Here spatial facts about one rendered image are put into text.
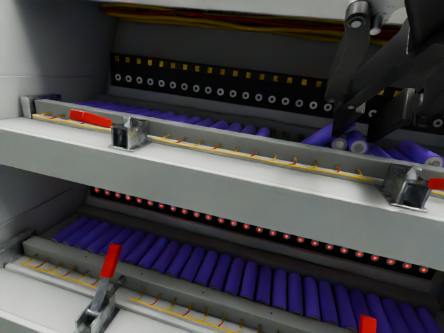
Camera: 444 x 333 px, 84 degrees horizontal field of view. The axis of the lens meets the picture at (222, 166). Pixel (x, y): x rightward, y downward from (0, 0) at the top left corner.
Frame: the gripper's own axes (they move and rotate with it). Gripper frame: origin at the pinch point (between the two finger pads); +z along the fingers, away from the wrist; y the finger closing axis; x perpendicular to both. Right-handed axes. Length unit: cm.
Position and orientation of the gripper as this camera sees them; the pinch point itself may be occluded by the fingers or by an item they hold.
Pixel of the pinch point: (366, 116)
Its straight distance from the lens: 29.5
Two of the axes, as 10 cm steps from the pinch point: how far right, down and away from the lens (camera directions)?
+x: -2.2, 9.6, -1.6
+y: -9.7, -1.9, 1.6
